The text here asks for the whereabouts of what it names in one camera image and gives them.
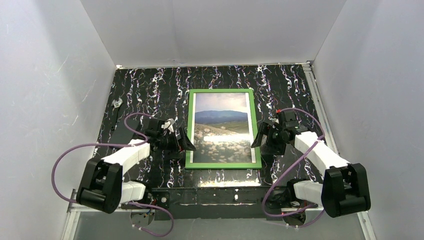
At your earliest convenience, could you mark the green picture frame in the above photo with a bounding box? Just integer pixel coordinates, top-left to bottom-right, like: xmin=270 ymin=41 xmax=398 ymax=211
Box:
xmin=184 ymin=88 xmax=263 ymax=170

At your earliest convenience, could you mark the landscape photo print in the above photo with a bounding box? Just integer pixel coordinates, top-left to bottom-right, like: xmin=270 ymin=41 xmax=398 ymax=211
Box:
xmin=192 ymin=92 xmax=258 ymax=164

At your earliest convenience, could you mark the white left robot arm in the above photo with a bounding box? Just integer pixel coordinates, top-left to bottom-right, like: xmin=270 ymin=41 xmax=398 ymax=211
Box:
xmin=76 ymin=118 xmax=196 ymax=214

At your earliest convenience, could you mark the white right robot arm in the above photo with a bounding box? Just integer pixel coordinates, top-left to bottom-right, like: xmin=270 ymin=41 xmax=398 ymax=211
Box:
xmin=251 ymin=108 xmax=371 ymax=218

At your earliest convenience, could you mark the black flat stand plate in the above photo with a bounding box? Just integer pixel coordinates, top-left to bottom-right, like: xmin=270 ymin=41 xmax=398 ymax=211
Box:
xmin=108 ymin=118 xmax=141 ymax=145

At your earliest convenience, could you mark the small silver clip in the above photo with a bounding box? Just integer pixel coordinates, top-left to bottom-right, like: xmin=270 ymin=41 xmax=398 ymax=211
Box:
xmin=112 ymin=98 xmax=123 ymax=108

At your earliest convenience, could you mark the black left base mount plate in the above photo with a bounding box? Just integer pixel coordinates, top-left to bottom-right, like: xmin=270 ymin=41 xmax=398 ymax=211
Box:
xmin=130 ymin=190 xmax=170 ymax=209

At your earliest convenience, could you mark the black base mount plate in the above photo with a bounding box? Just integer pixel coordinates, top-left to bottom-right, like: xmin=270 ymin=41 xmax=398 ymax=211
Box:
xmin=130 ymin=190 xmax=170 ymax=209
xmin=265 ymin=189 xmax=318 ymax=209

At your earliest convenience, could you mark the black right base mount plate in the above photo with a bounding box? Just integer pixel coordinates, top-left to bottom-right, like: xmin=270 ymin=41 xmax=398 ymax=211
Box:
xmin=265 ymin=189 xmax=318 ymax=209

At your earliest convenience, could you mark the aluminium rail frame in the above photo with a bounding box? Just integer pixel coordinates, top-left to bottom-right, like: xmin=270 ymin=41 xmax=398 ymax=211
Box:
xmin=62 ymin=186 xmax=376 ymax=240

